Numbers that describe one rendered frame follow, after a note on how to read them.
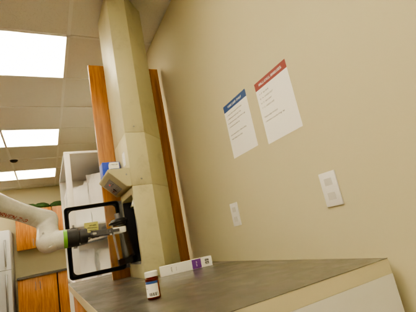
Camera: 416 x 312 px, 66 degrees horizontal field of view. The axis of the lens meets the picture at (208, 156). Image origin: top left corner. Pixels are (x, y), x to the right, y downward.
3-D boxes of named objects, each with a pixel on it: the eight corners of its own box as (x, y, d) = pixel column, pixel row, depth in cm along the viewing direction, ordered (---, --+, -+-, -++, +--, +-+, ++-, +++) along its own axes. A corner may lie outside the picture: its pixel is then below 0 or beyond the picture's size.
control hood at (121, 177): (120, 197, 196) (117, 181, 198) (132, 186, 168) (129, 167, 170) (100, 199, 191) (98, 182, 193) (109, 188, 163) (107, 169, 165)
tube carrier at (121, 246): (135, 257, 178) (125, 220, 182) (139, 257, 169) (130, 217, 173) (116, 264, 173) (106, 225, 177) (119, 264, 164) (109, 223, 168)
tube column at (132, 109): (152, 148, 214) (133, 28, 235) (168, 130, 187) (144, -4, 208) (114, 150, 203) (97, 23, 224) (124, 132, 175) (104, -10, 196)
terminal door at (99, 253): (127, 268, 184) (118, 200, 193) (69, 281, 173) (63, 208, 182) (127, 268, 185) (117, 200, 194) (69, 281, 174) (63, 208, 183)
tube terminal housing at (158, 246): (171, 267, 197) (151, 148, 214) (191, 267, 169) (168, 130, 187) (130, 277, 185) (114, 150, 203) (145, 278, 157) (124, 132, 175)
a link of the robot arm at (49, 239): (36, 259, 155) (35, 247, 148) (35, 238, 163) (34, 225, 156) (68, 254, 162) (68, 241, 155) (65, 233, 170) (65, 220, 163)
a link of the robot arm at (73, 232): (67, 250, 164) (68, 249, 157) (65, 226, 167) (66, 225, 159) (80, 247, 167) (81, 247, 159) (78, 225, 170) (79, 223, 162)
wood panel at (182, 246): (188, 262, 210) (155, 71, 242) (190, 262, 208) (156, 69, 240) (112, 280, 188) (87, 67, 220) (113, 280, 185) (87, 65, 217)
